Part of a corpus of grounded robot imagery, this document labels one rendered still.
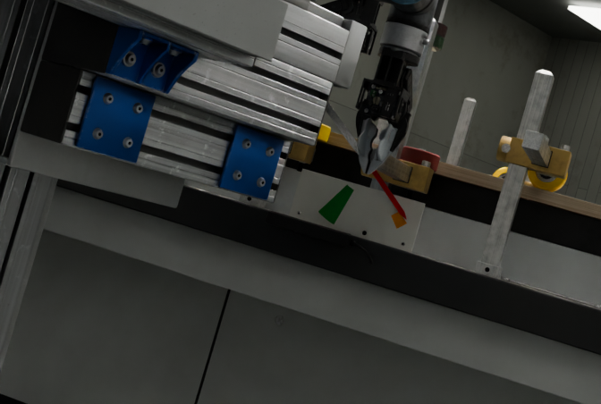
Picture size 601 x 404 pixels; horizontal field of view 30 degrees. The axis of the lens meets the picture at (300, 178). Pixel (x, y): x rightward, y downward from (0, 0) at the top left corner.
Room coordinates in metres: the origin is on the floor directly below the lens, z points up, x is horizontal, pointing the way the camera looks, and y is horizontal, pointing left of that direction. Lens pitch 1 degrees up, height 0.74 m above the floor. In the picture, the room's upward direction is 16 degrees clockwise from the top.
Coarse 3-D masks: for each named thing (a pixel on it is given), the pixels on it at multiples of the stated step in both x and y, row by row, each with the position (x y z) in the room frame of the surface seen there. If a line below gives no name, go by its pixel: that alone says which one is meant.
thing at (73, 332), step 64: (448, 192) 2.40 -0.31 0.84; (64, 256) 2.63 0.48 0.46; (448, 256) 2.39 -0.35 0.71; (512, 256) 2.35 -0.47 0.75; (576, 256) 2.32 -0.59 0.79; (64, 320) 2.62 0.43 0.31; (128, 320) 2.58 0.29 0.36; (192, 320) 2.54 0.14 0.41; (256, 320) 2.49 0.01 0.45; (320, 320) 2.46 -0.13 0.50; (0, 384) 2.65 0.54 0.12; (64, 384) 2.61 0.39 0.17; (128, 384) 2.56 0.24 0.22; (192, 384) 2.52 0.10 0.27; (256, 384) 2.48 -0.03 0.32; (320, 384) 2.44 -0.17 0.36; (384, 384) 2.41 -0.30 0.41; (448, 384) 2.37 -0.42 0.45; (512, 384) 2.33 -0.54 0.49
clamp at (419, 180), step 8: (400, 160) 2.21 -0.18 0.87; (416, 168) 2.20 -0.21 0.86; (424, 168) 2.19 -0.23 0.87; (368, 176) 2.22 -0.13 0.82; (384, 176) 2.21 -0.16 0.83; (416, 176) 2.20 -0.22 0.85; (424, 176) 2.19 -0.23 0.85; (432, 176) 2.23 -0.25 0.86; (400, 184) 2.20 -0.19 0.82; (408, 184) 2.20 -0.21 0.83; (416, 184) 2.19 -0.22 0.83; (424, 184) 2.19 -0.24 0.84; (424, 192) 2.20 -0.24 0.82
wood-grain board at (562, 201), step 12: (336, 144) 2.44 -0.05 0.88; (348, 144) 2.44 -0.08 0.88; (372, 144) 2.42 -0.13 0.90; (444, 168) 2.38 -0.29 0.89; (456, 168) 2.37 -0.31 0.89; (456, 180) 2.39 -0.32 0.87; (468, 180) 2.36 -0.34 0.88; (480, 180) 2.35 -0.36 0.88; (492, 180) 2.35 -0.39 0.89; (528, 192) 2.33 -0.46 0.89; (540, 192) 2.32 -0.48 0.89; (552, 192) 2.31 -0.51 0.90; (552, 204) 2.31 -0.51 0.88; (564, 204) 2.30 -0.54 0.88; (576, 204) 2.30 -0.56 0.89; (588, 204) 2.29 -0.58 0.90; (588, 216) 2.31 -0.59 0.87; (600, 216) 2.28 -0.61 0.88
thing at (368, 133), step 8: (368, 120) 1.90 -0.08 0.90; (368, 128) 1.91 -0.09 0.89; (376, 128) 1.91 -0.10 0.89; (360, 136) 1.88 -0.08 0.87; (368, 136) 1.92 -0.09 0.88; (376, 136) 1.92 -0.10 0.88; (360, 144) 1.89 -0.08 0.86; (368, 144) 1.91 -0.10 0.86; (360, 152) 1.90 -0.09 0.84; (368, 152) 1.91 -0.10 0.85; (360, 160) 1.92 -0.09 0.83; (368, 160) 1.92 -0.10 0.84
